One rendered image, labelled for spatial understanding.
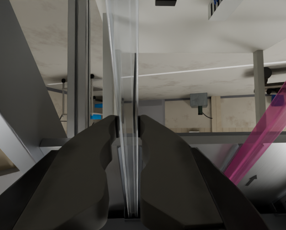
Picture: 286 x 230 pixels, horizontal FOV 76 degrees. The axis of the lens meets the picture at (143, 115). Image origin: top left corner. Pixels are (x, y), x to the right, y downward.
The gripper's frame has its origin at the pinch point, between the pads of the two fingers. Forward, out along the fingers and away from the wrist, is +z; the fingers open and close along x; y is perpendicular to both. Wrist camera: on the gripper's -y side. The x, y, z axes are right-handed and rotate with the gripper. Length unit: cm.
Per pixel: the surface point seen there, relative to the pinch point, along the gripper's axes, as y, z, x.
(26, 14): -5, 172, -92
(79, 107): 11.1, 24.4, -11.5
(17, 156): 3.9, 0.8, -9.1
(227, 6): -7.9, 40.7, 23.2
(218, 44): 5, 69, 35
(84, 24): -4.1, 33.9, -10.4
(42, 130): 3.1, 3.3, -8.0
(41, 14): -5, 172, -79
